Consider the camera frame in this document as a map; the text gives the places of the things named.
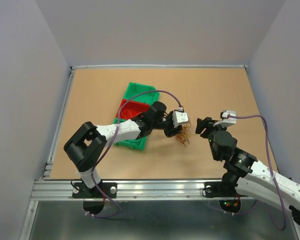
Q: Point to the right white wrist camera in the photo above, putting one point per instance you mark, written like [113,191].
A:
[228,118]

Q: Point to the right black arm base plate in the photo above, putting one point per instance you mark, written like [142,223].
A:
[216,189]

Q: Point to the aluminium front mounting rail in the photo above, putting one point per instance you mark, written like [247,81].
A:
[150,190]

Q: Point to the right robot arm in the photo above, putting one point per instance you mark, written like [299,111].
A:
[245,174]

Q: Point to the red plastic bin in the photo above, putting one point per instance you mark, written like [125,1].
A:
[132,109]

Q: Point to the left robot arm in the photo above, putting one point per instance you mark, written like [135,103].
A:
[87,144]

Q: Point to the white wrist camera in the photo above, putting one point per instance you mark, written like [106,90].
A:
[228,118]
[179,117]

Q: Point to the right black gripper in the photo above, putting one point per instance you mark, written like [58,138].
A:
[202,124]

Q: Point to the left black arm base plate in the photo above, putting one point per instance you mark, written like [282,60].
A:
[81,191]

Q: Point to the near green plastic bin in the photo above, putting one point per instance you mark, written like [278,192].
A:
[132,144]

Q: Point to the green plastic bin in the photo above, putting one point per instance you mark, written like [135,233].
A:
[134,89]
[132,144]

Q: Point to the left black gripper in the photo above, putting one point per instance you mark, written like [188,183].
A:
[172,131]

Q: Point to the far green plastic bin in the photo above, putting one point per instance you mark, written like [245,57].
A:
[134,89]

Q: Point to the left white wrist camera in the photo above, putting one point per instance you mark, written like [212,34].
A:
[179,117]

